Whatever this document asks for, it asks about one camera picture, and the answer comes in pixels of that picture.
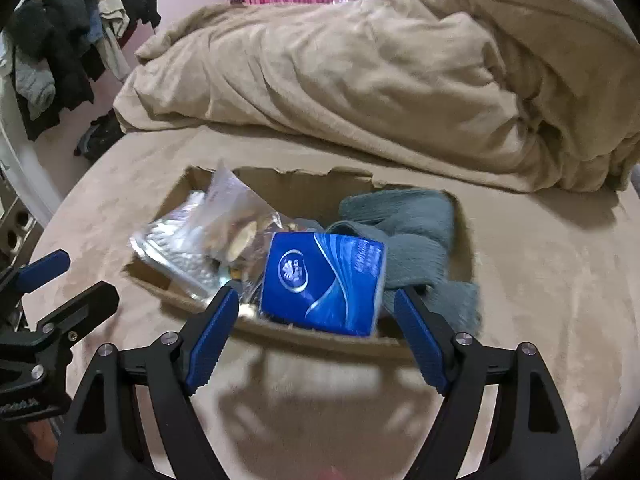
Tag clear bag of cotton swabs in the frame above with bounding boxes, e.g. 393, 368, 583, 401
129, 191, 237, 302

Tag beige bed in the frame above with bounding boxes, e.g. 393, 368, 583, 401
25, 125, 640, 480

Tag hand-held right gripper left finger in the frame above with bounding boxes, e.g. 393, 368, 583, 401
52, 285, 240, 480

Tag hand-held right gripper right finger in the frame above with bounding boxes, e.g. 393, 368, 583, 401
394, 287, 583, 480

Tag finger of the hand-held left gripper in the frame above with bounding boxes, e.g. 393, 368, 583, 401
12, 252, 71, 293
36, 281, 121, 344

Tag white shoe rack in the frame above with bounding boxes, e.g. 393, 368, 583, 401
0, 165, 40, 263

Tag clear bag of wooden items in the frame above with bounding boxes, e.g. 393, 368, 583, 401
204, 160, 283, 308

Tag pile of hanging clothes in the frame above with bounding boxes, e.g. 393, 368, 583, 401
0, 0, 162, 142

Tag blue tissue pack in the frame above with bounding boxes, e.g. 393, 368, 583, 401
260, 232, 387, 337

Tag black suitcase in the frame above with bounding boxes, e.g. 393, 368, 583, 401
74, 115, 127, 162

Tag grey knitted cloth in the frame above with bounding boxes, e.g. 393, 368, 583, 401
327, 187, 484, 332

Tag cardboard box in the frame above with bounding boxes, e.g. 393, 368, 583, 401
122, 162, 476, 361

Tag beige duvet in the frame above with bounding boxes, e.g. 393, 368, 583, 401
112, 0, 640, 194

